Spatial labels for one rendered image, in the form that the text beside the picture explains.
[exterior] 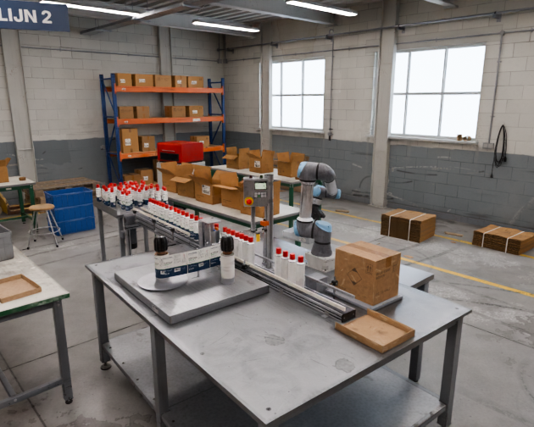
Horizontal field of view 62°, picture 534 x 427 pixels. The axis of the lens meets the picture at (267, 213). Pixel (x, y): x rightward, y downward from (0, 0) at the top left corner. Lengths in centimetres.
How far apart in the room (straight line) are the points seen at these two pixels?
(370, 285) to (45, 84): 849
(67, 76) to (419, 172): 711
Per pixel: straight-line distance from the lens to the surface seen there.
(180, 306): 257
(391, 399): 304
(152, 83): 1019
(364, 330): 243
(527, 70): 775
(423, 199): 847
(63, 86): 1023
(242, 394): 195
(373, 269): 258
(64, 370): 339
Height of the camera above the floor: 198
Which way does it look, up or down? 14 degrees down
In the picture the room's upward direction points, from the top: straight up
